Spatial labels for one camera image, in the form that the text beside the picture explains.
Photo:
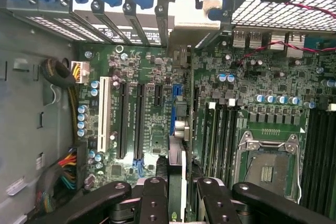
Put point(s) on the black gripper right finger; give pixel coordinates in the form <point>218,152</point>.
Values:
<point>215,203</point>

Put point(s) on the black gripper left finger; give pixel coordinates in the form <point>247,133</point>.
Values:
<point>153,203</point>

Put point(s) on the black RAM slot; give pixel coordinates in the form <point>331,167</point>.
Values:
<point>323,155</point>
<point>306,155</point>
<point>332,155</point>
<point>221,142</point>
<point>314,155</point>
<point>229,142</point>
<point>235,134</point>

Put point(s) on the CPU socket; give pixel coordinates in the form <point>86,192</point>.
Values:
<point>270,166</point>

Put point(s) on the black expansion slot blue clip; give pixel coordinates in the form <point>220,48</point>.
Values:
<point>139,119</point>

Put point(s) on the long black expansion slot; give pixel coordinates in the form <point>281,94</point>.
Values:
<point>124,119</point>

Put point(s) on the white expansion slot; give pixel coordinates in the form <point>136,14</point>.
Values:
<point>104,113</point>

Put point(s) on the short black expansion slot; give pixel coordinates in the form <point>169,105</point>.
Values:
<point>158,95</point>

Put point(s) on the green motherboard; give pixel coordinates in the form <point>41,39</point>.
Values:
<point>157,64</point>

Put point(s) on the black PC case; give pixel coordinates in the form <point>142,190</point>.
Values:
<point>26,103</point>

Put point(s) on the silver rear port block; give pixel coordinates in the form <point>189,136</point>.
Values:
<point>278,41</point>

